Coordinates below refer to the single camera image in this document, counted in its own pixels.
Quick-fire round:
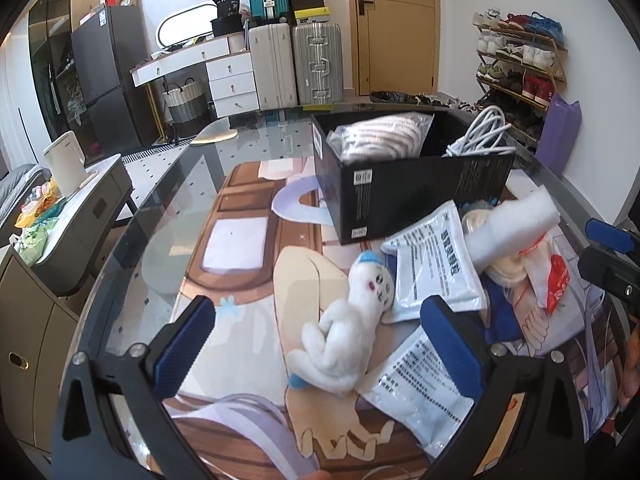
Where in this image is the person's right hand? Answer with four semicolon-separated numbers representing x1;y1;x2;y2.
619;322;640;411

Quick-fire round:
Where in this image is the pile of sneakers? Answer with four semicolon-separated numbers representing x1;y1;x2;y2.
413;92;482;112

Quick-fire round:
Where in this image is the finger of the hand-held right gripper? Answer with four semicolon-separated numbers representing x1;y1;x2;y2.
577;243;640;322
585;217;637;256

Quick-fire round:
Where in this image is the red white plastic bag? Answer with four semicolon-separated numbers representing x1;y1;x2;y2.
524;239;574;317

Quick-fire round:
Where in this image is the bagged white rope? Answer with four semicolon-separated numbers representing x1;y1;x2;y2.
327;112;435;164

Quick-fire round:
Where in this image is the white drawer unit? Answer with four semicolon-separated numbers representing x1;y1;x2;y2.
205;52;261;117

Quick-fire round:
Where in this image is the white desk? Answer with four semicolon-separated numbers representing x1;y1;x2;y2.
130;37;232;89

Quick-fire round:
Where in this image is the white electric kettle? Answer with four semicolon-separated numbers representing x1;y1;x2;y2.
43;131;99;199

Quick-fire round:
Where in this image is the white suitcase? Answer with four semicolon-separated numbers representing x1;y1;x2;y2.
247;22;299;111

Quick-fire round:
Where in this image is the grey bed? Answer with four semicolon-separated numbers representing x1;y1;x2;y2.
0;162;42;227

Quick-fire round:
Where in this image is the black tote bag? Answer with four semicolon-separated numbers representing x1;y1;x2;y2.
209;0;246;39

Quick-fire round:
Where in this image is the black fridge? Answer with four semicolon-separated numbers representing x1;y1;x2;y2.
70;5;157;154

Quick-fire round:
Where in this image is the clear zip bag cream cord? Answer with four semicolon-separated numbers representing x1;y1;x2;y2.
460;207;551;307

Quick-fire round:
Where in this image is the white foam piece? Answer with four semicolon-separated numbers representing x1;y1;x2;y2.
465;185;561;274

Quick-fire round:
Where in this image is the white cable bundle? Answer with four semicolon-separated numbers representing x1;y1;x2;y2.
442;106;517;159

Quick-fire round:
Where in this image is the row of assorted shoes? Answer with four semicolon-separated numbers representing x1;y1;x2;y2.
473;7;567;133

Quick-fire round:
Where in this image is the brown sideboard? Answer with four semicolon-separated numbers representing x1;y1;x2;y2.
0;247;107;467

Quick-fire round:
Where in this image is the purple bag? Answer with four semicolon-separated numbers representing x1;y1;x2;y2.
537;94;583;164

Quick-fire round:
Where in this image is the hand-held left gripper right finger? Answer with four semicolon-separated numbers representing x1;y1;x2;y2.
420;295;589;480

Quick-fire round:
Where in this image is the white plush toy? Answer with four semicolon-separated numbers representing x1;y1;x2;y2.
286;251;397;397

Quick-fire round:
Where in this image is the pile of colourful packets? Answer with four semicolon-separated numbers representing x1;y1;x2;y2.
10;179;67;267

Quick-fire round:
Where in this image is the oval mirror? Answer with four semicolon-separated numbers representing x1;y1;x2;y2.
157;1;221;51

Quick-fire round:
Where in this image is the black yellow shoe box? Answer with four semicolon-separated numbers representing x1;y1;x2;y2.
291;8;332;26

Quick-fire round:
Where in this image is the wooden shoe rack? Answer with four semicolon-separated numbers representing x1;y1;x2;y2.
472;7;571;147

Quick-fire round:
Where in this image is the wooden door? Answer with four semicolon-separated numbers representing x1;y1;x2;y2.
352;0;440;97

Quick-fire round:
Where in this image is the white printed packet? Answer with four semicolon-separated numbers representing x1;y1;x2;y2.
357;327;484;461
381;200;489;324

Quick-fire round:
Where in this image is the dark glass wardrobe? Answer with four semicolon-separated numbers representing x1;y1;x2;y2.
27;0;102;161

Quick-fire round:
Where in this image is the printed table mat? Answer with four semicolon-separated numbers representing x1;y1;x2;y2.
165;155;632;480

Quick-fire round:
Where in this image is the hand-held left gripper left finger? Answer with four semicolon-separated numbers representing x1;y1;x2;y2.
51;295;218;480

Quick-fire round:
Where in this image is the silver suitcase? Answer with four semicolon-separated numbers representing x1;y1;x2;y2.
291;22;346;107

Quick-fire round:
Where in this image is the black cardboard box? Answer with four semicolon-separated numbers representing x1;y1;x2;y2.
311;107;517;246

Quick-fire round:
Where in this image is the woven basket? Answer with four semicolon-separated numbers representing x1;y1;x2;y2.
161;79;209;126

